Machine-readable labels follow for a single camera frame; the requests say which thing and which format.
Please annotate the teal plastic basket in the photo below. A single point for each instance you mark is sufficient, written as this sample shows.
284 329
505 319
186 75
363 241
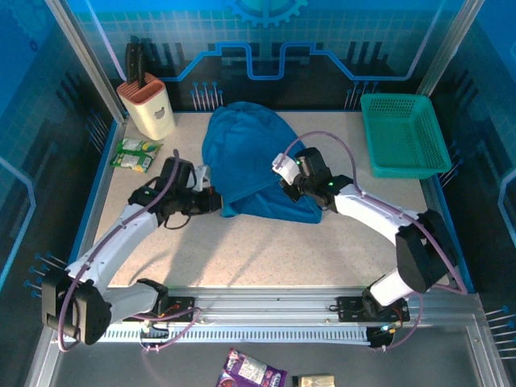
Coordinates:
403 137

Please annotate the blue t-shirt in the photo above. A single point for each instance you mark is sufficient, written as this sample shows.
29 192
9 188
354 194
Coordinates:
250 161

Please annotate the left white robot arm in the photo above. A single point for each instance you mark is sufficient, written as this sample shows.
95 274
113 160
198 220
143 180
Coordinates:
121 238

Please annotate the green snack packet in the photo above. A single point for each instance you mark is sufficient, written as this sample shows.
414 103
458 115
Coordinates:
135 157

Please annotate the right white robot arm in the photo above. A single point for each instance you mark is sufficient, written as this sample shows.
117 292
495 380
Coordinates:
371 209

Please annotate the gold foil packet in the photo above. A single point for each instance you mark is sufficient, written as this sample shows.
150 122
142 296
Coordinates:
314 381

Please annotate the aluminium frame post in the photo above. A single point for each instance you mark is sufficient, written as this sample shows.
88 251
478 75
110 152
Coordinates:
88 68
447 48

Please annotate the purple snack packet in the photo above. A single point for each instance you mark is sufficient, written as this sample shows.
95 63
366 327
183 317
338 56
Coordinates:
250 371

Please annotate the cream knife block pink top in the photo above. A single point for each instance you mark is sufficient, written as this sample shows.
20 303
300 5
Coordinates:
151 113

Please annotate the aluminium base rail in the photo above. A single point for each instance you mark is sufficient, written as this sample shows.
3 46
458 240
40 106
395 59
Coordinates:
262 304

